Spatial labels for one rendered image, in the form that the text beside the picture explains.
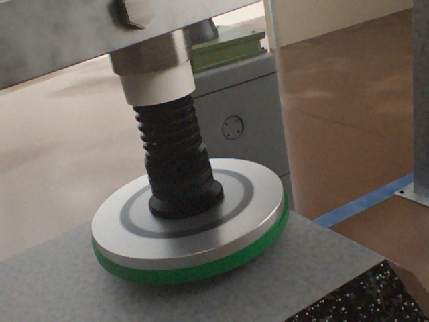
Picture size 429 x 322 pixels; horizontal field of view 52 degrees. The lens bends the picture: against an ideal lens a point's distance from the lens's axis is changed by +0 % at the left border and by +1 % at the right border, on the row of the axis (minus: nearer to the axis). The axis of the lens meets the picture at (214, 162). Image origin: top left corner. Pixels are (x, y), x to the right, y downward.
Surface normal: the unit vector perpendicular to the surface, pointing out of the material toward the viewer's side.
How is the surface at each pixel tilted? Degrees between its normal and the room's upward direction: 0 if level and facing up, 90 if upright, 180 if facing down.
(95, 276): 0
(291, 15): 90
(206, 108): 90
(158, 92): 90
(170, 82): 90
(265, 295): 0
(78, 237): 0
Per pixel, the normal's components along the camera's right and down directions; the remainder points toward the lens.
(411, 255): -0.18, -0.90
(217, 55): 0.45, 0.28
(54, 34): 0.69, 0.16
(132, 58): -0.28, 0.43
